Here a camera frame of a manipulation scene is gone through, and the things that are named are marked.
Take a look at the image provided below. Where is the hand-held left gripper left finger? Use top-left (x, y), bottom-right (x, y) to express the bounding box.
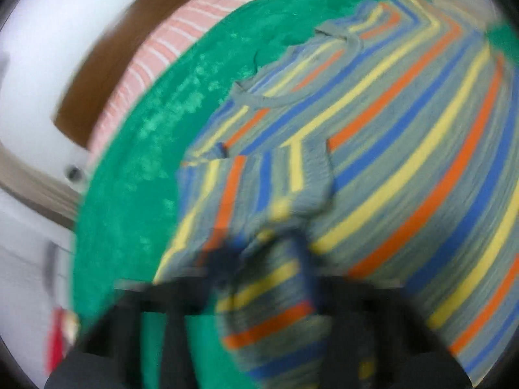
top-left (44, 245), bottom-right (246, 389)

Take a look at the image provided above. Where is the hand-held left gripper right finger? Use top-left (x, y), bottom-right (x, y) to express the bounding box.
top-left (298, 233), bottom-right (476, 389)

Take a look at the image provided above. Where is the striped knit small shirt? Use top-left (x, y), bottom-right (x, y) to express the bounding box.
top-left (154, 0), bottom-right (519, 389)

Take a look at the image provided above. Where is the red cloth item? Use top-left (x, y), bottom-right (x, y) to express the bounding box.
top-left (46, 307), bottom-right (80, 374)

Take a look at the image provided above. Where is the green fuzzy blanket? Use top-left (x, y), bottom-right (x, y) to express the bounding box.
top-left (69, 0), bottom-right (519, 389)

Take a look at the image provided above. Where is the beige band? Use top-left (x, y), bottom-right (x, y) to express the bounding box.
top-left (0, 148), bottom-right (79, 230)

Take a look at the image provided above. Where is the brown wooden panel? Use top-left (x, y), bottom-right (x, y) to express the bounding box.
top-left (54, 0), bottom-right (234, 149)

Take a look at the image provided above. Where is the pink white striped cloth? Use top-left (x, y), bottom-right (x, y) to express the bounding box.
top-left (86, 0), bottom-right (284, 169)

